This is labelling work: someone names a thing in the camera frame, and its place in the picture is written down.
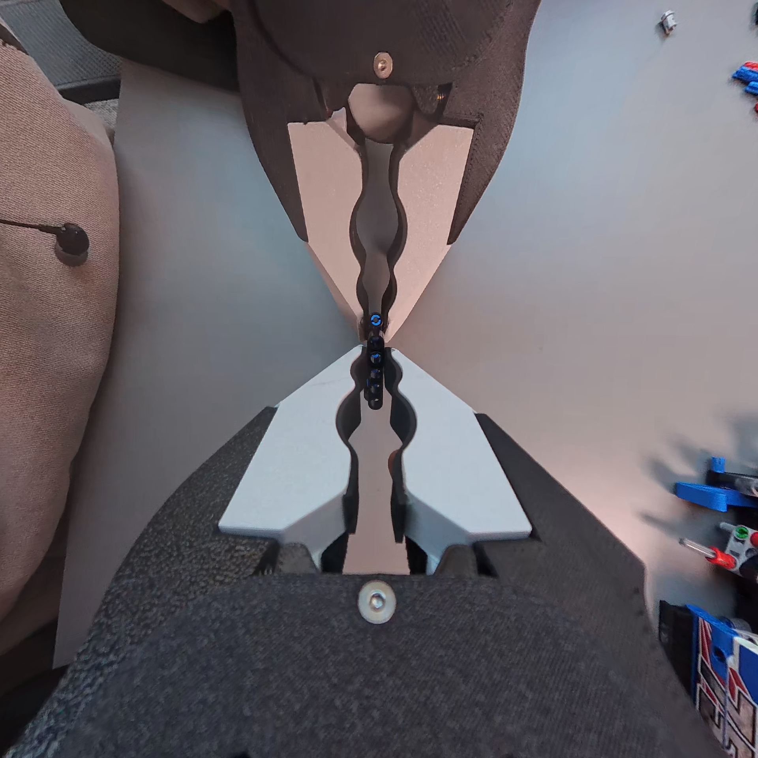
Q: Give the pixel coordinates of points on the pile of small plastic pins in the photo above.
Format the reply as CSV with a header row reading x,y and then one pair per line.
x,y
747,80

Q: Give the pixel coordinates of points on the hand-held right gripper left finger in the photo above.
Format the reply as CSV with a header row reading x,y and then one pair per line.
x,y
290,474

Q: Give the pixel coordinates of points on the grey desk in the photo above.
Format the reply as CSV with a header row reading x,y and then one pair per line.
x,y
592,296

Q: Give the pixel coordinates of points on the small grey brick piece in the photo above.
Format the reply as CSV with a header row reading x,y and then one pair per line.
x,y
667,22

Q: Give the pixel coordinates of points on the partly built toy brick car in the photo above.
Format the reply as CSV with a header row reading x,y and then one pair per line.
x,y
722,592

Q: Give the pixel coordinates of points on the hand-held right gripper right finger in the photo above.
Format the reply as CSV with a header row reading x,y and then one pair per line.
x,y
468,474

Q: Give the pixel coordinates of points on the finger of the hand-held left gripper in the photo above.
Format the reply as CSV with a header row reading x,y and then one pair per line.
x,y
325,189
432,189

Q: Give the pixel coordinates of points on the black five hole beam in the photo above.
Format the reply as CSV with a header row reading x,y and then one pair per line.
x,y
375,361

